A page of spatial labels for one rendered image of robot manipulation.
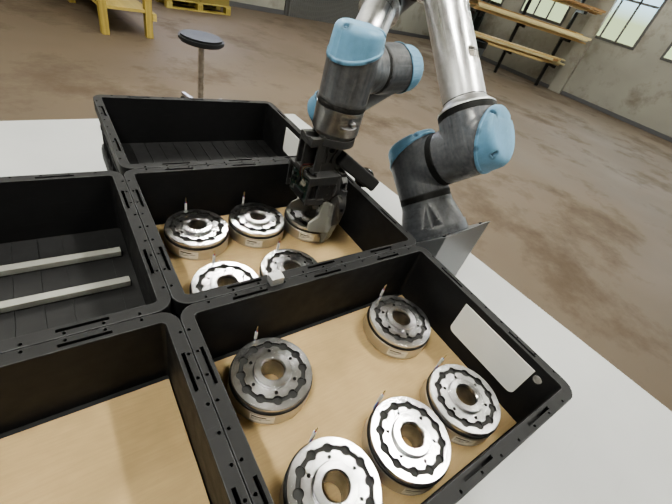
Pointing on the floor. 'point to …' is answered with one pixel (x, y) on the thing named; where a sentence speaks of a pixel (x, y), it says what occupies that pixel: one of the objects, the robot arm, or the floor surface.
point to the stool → (200, 52)
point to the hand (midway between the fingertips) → (318, 227)
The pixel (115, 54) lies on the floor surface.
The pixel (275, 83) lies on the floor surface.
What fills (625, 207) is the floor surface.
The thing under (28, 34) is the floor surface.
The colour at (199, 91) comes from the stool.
